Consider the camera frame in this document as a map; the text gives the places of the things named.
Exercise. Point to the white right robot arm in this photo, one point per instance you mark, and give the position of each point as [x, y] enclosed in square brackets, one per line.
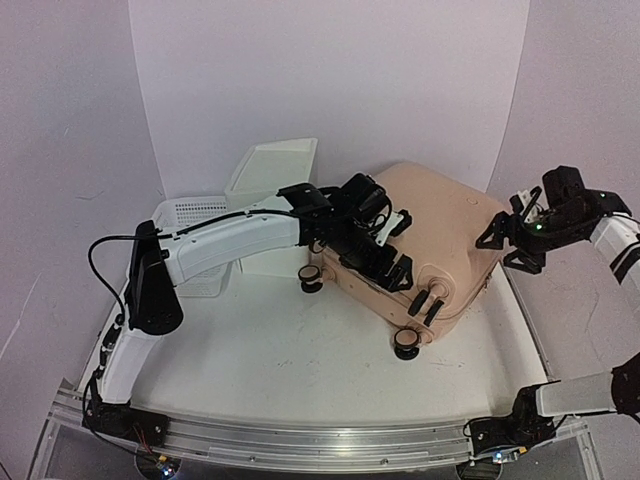
[539, 410]

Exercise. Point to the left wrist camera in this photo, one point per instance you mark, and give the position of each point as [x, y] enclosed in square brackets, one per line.
[394, 226]

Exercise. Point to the aluminium front rail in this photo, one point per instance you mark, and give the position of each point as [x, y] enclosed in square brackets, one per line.
[287, 447]

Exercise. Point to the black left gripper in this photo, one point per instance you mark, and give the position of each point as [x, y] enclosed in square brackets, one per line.
[380, 272]

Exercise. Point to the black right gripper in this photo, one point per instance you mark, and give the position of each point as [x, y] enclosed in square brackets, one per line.
[500, 225]

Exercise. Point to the white tall plastic bin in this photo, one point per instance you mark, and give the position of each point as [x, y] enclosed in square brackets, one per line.
[264, 169]

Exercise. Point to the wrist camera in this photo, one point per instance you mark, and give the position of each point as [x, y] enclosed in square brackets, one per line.
[525, 204]
[394, 226]

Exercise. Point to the beige hard-shell suitcase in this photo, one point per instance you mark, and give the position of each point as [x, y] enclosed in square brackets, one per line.
[448, 270]

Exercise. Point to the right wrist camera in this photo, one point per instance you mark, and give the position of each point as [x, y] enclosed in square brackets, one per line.
[525, 204]

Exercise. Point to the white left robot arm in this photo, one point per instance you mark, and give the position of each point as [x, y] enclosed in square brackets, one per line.
[162, 259]

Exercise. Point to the white perforated plastic basket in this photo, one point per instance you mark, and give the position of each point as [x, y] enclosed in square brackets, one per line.
[184, 212]

